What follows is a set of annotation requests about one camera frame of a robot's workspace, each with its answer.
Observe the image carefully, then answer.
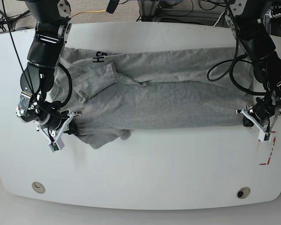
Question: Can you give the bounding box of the left table cable grommet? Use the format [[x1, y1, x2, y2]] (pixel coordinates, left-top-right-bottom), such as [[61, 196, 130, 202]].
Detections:
[[32, 181, 45, 194]]

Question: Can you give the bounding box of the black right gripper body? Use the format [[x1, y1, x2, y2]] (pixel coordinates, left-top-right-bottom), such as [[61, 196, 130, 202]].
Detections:
[[38, 107, 69, 130]]

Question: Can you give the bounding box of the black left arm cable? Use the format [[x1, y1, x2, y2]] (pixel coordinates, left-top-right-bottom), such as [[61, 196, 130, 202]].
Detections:
[[207, 0, 269, 96]]

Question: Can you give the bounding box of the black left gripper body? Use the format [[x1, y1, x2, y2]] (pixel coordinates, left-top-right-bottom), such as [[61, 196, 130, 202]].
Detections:
[[249, 98, 279, 120]]

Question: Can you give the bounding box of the black tripod stand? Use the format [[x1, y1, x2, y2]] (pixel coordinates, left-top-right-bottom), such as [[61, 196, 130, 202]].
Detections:
[[0, 9, 31, 32]]

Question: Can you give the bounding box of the grey T-shirt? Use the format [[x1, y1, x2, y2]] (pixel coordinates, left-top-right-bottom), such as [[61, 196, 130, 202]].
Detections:
[[60, 47, 253, 149]]

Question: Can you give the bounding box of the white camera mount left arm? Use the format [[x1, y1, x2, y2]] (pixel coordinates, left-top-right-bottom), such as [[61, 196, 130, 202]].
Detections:
[[235, 109, 281, 142]]

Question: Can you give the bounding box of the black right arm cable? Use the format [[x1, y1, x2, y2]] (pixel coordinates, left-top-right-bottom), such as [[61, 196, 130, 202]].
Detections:
[[1, 0, 73, 118]]

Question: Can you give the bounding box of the yellow cable on floor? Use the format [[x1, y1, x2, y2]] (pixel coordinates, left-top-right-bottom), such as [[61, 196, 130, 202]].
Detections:
[[70, 9, 107, 19]]

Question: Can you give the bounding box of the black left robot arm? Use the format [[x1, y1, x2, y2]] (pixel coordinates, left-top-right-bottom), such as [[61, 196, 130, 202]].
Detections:
[[225, 0, 281, 122]]

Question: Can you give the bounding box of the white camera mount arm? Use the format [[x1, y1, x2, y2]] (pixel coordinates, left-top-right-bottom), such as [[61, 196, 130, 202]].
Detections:
[[35, 111, 82, 152], [235, 109, 281, 142]]

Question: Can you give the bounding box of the table cable grommet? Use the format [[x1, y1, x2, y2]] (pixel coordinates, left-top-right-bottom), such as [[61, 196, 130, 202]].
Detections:
[[32, 181, 45, 194], [237, 187, 251, 199]]

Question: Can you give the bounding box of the right table cable grommet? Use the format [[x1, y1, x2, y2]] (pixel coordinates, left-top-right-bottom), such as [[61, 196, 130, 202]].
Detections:
[[237, 187, 251, 199]]

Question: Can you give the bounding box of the white power strip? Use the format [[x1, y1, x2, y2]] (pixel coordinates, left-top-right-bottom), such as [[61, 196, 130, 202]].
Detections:
[[269, 2, 281, 18]]

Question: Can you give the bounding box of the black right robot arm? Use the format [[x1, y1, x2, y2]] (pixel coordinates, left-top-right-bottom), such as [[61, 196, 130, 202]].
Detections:
[[16, 0, 73, 132]]

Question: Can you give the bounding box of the aluminium frame post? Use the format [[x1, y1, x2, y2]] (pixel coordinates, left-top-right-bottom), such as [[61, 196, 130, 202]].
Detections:
[[137, 0, 161, 22]]

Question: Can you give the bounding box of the red tape rectangle marking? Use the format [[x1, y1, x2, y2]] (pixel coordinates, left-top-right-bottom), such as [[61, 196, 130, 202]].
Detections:
[[256, 131, 277, 165]]

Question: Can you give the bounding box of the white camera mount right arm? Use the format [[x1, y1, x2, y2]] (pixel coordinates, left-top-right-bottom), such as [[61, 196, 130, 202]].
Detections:
[[35, 111, 82, 152]]

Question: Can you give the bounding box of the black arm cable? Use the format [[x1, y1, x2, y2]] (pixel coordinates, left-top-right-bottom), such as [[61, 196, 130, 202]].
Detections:
[[1, 0, 73, 118], [207, 0, 269, 96]]

